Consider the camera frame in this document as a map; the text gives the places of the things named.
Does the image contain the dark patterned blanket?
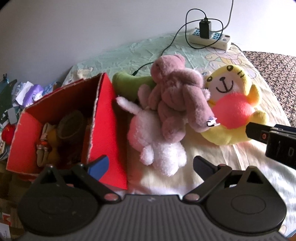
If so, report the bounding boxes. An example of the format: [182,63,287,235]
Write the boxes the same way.
[243,50,296,127]

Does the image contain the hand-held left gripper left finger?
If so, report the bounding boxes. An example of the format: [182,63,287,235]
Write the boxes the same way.
[32,155,121,202]

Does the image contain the red plush toy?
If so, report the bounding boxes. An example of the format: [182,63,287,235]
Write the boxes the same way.
[1,124,16,144]

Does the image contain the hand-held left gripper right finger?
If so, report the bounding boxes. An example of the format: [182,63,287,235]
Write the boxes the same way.
[182,156,271,202]

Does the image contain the printed bedsheet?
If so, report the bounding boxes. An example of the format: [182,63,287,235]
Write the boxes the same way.
[61,31,296,232]

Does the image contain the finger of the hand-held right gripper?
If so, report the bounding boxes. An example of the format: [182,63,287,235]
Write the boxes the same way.
[273,123,296,135]
[245,122,277,143]

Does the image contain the beige plush toy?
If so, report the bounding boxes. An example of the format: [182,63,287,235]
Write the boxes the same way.
[36,123,50,167]

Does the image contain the green plush toy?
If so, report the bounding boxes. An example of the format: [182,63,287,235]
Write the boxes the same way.
[112,71,155,102]

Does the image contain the white power strip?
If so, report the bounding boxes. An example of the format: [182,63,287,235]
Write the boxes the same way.
[189,28,232,50]

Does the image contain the white plush rabbit blue ears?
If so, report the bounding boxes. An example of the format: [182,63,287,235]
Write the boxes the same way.
[116,84,187,177]

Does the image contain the mauve plush elephant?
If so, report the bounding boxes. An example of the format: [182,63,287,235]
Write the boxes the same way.
[148,54,220,142]

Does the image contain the black charger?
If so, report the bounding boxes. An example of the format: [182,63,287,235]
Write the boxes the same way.
[199,20,212,39]

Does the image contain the yellow plush cat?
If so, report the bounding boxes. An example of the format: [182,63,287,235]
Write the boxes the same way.
[200,64,270,146]

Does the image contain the black cable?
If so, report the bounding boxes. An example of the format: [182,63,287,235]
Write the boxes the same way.
[133,9,224,77]

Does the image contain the purple tissue packet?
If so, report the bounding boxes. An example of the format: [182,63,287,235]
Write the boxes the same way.
[23,84,44,105]

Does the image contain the red cardboard box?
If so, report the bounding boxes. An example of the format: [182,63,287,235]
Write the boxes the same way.
[6,72,129,190]

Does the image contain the grey cable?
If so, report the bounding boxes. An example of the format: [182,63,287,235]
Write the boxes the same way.
[222,0,234,32]

